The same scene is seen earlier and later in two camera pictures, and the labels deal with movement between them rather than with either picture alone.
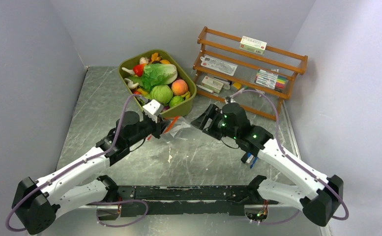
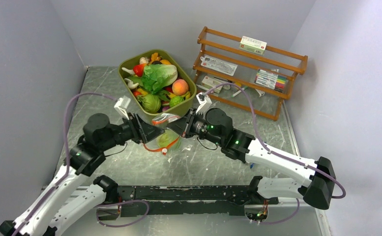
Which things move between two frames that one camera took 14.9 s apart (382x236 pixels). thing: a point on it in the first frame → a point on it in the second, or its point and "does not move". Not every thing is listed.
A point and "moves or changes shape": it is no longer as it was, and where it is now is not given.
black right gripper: [210, 119] → [190, 122]
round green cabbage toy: [161, 94] → [167, 138]
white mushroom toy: [131, 84] does not move
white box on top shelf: [252, 45] does not move
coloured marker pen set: [271, 80] does not move
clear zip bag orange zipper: [181, 128] moves or changes shape
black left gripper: [156, 125] does not move
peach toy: [179, 87] does not move
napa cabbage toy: [157, 74] does not move
